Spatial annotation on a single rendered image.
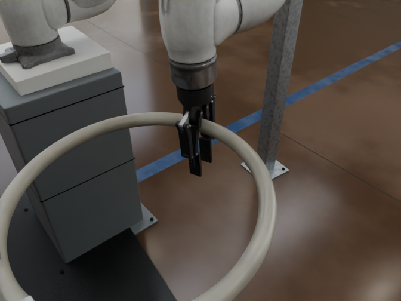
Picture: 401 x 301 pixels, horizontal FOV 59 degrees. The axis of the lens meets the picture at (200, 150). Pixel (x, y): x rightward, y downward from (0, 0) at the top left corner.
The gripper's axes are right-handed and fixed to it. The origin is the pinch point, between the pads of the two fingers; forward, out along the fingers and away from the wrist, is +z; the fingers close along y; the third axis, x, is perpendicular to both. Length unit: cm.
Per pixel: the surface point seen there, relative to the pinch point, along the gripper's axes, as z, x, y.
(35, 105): 3, -61, -2
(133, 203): 67, -53, -23
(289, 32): 7, -8, -94
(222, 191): 86, -27, -63
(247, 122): 89, -41, -131
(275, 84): 31, -11, -90
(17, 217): 77, -107, 3
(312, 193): 89, 16, -85
